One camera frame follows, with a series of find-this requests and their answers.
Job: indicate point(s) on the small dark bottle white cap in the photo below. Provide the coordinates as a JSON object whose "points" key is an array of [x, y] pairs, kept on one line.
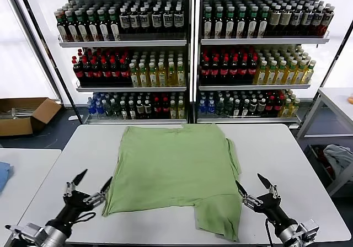
{"points": [[147, 109], [236, 109], [132, 111], [261, 108], [253, 108], [140, 109], [123, 110], [245, 109]]}

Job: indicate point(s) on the green polo shirt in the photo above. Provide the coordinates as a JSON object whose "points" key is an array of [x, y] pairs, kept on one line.
{"points": [[171, 161]]}

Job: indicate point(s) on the white side table grey frame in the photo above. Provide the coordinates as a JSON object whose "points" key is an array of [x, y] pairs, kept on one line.
{"points": [[336, 98]]}

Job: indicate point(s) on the dark bottle white printed label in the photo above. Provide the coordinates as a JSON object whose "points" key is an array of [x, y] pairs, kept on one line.
{"points": [[156, 20], [178, 19], [144, 21], [317, 19], [296, 19], [124, 21], [167, 20], [134, 21], [307, 19], [327, 19]]}

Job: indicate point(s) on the small orange object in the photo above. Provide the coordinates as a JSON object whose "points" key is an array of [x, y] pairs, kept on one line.
{"points": [[350, 98]]}

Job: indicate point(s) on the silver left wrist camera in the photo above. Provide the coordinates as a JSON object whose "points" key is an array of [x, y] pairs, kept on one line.
{"points": [[30, 229]]}

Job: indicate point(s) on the dark tea bottle green cap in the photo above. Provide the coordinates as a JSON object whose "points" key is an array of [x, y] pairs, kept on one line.
{"points": [[72, 27], [230, 23], [263, 23], [93, 27], [82, 27], [253, 23], [219, 23], [103, 26], [208, 23], [114, 26], [241, 23]]}

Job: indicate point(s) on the blue folded cloth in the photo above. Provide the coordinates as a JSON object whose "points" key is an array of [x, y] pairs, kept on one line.
{"points": [[4, 175]]}

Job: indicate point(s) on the red item in crate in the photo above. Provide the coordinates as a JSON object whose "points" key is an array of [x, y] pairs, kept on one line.
{"points": [[321, 154]]}

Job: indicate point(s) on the cola bottle red cap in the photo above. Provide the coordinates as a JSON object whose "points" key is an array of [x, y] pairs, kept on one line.
{"points": [[87, 72], [278, 107], [157, 109], [224, 70], [205, 70], [106, 72], [215, 70], [165, 109], [96, 72], [78, 72], [125, 72], [252, 70], [115, 72], [243, 70], [269, 107], [234, 70]]}

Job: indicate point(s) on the reddish tea bottle white label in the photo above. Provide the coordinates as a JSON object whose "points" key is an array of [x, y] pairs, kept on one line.
{"points": [[62, 27]]}

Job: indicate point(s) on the grey crumpled cloth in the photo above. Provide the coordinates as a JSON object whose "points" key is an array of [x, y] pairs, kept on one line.
{"points": [[339, 153]]}

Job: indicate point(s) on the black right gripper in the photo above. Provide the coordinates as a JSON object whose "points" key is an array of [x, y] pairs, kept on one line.
{"points": [[271, 208]]}

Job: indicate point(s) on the silver metal parts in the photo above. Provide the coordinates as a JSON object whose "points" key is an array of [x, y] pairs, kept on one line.
{"points": [[16, 112]]}

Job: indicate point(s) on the blue water bottle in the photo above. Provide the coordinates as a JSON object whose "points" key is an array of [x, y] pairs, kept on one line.
{"points": [[211, 108], [202, 108], [99, 108], [90, 107]]}

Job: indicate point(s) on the brown cardboard box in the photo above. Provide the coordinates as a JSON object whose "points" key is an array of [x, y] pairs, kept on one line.
{"points": [[16, 125]]}

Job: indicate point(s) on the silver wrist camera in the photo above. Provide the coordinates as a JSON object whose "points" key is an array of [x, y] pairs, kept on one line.
{"points": [[30, 229], [310, 227]]}

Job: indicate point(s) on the white metal shelf rack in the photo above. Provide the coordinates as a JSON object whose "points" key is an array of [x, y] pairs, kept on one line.
{"points": [[124, 43], [262, 40]]}

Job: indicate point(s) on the white paper scrap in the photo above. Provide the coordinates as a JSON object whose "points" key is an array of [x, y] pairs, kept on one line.
{"points": [[73, 117]]}

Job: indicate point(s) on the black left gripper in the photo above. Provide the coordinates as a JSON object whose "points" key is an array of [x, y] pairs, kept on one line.
{"points": [[77, 203]]}

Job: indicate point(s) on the clear water bottle green label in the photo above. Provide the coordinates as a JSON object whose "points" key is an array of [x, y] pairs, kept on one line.
{"points": [[219, 108], [106, 109], [229, 108], [114, 109]]}

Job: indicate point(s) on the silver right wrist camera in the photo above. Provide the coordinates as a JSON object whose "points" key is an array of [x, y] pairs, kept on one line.
{"points": [[310, 227]]}

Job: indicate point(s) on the yellow juice bottle white cap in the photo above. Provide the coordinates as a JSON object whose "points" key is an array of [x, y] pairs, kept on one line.
{"points": [[171, 75], [162, 75], [270, 74], [181, 110], [152, 76], [134, 76], [143, 76], [286, 108], [300, 74], [308, 74], [260, 74], [295, 108], [290, 74], [173, 110], [181, 75], [280, 74]]}

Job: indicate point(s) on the black window post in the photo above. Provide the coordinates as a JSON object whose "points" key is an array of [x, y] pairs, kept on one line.
{"points": [[74, 106], [347, 38]]}

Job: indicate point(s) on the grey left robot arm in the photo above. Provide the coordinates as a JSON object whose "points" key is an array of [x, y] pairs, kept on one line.
{"points": [[52, 234]]}

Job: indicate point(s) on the black storage crate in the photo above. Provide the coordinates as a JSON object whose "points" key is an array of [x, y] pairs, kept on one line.
{"points": [[313, 152]]}

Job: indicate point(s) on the dark bottle beige label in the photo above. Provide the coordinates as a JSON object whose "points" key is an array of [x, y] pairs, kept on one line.
{"points": [[286, 19], [275, 19]]}

